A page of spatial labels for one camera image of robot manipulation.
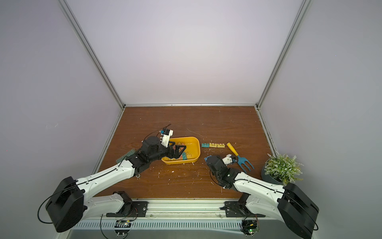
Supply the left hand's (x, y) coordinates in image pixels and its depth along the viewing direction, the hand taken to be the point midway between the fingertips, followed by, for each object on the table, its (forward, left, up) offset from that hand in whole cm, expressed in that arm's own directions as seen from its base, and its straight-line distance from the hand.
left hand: (182, 145), depth 78 cm
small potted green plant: (-12, -49, 0) cm, 50 cm away
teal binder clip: (+8, -13, -14) cm, 21 cm away
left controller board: (-35, +29, -20) cm, 49 cm away
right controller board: (-34, -33, -16) cm, 50 cm away
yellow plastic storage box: (+3, -4, -16) cm, 17 cm away
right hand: (-1, -15, -8) cm, 17 cm away
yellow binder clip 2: (+9, -23, -15) cm, 29 cm away
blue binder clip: (-2, -13, -13) cm, 18 cm away
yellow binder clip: (+9, -18, -15) cm, 25 cm away
